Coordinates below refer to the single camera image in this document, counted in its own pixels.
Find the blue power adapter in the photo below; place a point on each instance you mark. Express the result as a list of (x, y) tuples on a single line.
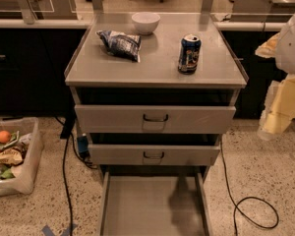
[(83, 146)]

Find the blue soda can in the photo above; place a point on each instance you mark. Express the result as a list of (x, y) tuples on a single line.
[(189, 54)]

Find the orange fruit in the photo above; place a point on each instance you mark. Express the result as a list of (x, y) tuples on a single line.
[(5, 137)]

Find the grey bottom drawer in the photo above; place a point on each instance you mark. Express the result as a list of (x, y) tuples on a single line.
[(153, 205)]

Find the grey top drawer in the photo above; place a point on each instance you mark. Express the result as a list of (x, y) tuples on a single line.
[(154, 119)]

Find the grey drawer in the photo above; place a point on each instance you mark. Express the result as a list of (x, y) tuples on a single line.
[(153, 205), (154, 119), (153, 155)]

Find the white ceramic bowl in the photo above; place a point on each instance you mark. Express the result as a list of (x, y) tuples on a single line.
[(145, 22)]

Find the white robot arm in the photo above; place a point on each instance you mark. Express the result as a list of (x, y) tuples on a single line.
[(280, 97)]

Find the brown snack packet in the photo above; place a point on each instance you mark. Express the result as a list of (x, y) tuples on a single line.
[(11, 157)]

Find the grey middle drawer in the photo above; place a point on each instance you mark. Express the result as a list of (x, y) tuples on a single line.
[(153, 155)]

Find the grey metal drawer cabinet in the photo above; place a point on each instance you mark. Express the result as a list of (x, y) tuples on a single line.
[(98, 78)]

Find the clear plastic storage bin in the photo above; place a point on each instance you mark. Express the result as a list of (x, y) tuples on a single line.
[(24, 182)]

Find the blue chip bag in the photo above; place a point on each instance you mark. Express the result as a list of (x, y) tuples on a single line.
[(120, 44)]

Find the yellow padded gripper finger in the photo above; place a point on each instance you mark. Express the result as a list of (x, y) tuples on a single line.
[(280, 97)]

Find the green snack packet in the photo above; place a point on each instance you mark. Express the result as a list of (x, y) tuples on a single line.
[(7, 174)]

